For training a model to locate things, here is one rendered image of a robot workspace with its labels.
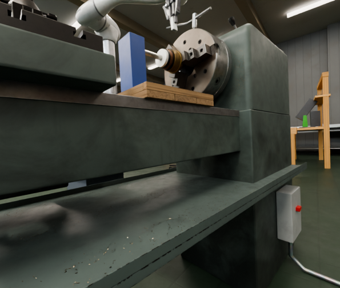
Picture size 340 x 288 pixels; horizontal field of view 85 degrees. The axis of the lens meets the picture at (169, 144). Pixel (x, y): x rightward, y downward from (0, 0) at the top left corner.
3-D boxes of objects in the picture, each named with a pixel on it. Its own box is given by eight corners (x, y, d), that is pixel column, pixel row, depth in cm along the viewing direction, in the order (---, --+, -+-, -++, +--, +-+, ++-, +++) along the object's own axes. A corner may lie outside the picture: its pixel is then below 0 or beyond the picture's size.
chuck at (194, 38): (175, 104, 104) (176, 46, 100) (226, 100, 81) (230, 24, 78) (163, 103, 98) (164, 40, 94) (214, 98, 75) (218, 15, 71)
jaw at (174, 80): (193, 75, 86) (187, 100, 89) (186, 74, 89) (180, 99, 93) (176, 70, 78) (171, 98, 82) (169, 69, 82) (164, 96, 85)
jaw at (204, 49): (195, 59, 85) (217, 45, 76) (196, 70, 84) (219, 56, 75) (178, 52, 77) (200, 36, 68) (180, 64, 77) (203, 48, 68)
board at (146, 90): (153, 117, 94) (152, 109, 94) (214, 106, 67) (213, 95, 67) (93, 115, 73) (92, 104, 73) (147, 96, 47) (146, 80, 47)
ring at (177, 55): (171, 56, 84) (155, 51, 78) (186, 48, 77) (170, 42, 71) (172, 77, 85) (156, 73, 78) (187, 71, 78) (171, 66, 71)
